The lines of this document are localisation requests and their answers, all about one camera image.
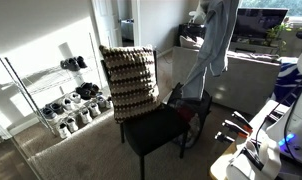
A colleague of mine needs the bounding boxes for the light blue jean trousers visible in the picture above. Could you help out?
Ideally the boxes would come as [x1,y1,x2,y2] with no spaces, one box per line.
[180,0,240,101]

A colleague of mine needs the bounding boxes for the black mesh washing basket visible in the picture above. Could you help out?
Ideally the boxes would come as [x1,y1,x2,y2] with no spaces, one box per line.
[166,82,213,149]

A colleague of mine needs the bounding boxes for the black chair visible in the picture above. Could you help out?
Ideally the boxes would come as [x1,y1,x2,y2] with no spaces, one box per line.
[100,49,192,180]

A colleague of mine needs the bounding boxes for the grey white sneaker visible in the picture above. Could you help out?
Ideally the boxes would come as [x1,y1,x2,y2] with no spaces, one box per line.
[105,96,114,109]
[95,95,108,109]

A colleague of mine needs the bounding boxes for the black shoe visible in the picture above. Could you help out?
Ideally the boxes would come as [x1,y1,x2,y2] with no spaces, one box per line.
[76,55,89,69]
[80,81,104,98]
[74,85,94,101]

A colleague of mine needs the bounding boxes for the beige sofa cushion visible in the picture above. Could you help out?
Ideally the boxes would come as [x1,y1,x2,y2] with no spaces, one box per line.
[179,34,205,51]

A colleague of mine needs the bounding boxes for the white panel door ajar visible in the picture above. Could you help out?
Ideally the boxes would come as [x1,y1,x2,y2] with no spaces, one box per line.
[90,0,124,48]

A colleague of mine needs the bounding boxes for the dark grey shoe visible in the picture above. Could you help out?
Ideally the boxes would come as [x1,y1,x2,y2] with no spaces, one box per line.
[59,57,81,72]

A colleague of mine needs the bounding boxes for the grey sofa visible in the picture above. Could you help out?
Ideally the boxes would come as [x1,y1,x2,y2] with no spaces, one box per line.
[171,45,282,116]

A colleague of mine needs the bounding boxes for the grey television stand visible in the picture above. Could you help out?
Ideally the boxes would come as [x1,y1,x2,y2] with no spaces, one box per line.
[229,39,281,56]

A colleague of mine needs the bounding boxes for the black flat screen television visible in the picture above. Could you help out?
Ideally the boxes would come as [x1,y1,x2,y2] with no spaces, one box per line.
[232,8,289,39]

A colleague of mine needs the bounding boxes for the blue white striped blanket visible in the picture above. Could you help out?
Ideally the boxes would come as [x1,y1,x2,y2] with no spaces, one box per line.
[273,57,302,104]

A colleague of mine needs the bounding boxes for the green potted plant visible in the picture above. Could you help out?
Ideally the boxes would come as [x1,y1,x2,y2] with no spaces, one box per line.
[264,20,294,44]

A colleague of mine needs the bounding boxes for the bright window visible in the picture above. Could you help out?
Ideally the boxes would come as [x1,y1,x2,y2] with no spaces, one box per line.
[239,0,302,18]

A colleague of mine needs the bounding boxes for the black handled clamp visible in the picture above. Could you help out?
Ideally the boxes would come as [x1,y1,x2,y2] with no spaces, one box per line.
[214,131,237,144]

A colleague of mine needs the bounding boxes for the metal wire shoe rack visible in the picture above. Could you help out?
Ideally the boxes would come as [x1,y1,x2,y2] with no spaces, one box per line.
[0,32,104,138]

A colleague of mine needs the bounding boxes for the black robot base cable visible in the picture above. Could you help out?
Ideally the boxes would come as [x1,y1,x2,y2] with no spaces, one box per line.
[255,78,302,143]

